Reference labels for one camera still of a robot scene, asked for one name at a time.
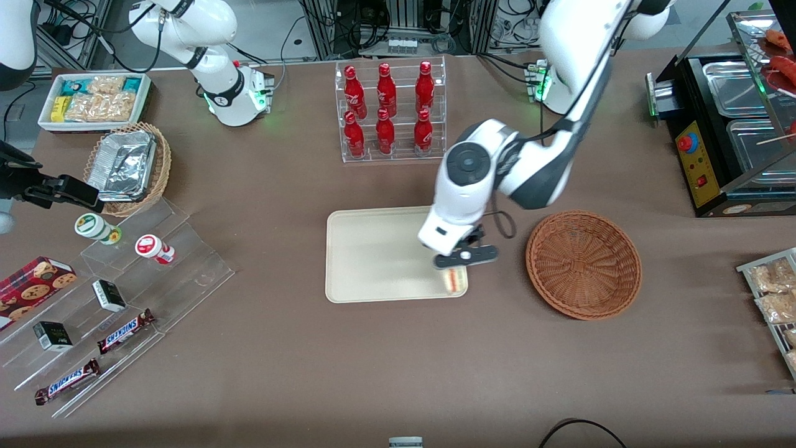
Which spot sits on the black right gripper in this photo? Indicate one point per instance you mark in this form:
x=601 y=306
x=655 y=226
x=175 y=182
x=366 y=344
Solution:
x=17 y=181

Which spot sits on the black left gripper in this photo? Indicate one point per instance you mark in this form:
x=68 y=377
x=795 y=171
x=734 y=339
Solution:
x=475 y=235

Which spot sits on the triangle sandwich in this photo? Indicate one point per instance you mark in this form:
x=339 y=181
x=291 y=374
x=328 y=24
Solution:
x=457 y=281

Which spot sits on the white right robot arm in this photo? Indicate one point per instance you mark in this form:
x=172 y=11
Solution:
x=224 y=93

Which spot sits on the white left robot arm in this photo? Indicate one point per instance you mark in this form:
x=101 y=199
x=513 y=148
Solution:
x=460 y=199

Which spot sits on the light wicker basket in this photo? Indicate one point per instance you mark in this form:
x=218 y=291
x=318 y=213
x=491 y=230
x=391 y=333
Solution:
x=160 y=171

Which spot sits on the cream plastic tray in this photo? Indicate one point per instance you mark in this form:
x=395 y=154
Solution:
x=373 y=261

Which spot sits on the brown round wicker basket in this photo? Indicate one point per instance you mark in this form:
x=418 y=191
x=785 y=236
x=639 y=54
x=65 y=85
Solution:
x=584 y=264

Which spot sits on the green cap yogurt bottle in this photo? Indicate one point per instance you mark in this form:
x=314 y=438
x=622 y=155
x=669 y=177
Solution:
x=93 y=225

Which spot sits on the aluminium foil containers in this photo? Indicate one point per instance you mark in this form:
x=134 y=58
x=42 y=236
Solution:
x=121 y=165

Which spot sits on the red cap yogurt bottle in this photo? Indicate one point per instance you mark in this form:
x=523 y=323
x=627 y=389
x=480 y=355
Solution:
x=149 y=246

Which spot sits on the yellow snack packet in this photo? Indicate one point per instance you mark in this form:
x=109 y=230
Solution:
x=58 y=109

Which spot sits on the large clear cracker bag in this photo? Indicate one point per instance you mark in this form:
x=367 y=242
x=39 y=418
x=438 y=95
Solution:
x=99 y=107

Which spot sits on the small black box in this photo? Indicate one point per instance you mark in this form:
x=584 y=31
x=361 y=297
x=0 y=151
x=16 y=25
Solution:
x=109 y=295
x=53 y=336

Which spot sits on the clear acrylic bottle rack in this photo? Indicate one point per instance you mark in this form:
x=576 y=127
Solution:
x=401 y=158

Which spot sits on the red cookie box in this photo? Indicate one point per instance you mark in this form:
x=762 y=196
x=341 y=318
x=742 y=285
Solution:
x=31 y=289

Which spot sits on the teal snack packet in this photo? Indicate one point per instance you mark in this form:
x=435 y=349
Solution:
x=132 y=84
x=71 y=87

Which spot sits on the white rectangular snack bin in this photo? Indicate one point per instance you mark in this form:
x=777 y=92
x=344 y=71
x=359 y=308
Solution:
x=144 y=102

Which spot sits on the small clear cracker bag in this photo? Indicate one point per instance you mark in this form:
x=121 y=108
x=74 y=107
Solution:
x=106 y=85

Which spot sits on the red cola bottle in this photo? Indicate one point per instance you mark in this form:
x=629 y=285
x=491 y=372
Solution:
x=425 y=87
x=385 y=134
x=354 y=93
x=423 y=134
x=386 y=90
x=354 y=137

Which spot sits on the clear acrylic step display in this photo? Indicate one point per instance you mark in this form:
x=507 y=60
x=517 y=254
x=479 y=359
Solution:
x=186 y=267

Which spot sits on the snickers chocolate bar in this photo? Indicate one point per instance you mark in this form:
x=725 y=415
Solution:
x=124 y=331
x=67 y=381

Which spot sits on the small grey device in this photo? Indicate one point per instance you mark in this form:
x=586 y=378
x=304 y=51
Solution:
x=405 y=442

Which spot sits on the black food warmer machine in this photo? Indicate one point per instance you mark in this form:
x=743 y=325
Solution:
x=699 y=174

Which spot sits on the steel warmer pan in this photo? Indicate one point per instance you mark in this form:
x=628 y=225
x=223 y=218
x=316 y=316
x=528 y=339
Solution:
x=734 y=90
x=755 y=149

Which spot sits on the clear bagged snack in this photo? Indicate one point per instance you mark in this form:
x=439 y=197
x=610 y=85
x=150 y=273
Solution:
x=791 y=337
x=777 y=307
x=774 y=277

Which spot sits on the red sausage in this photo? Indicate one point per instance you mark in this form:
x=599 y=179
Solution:
x=778 y=38
x=785 y=67

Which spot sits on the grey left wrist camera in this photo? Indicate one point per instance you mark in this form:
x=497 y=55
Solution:
x=479 y=255

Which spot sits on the aluminium frame rack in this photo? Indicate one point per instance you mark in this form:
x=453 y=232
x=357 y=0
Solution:
x=404 y=18

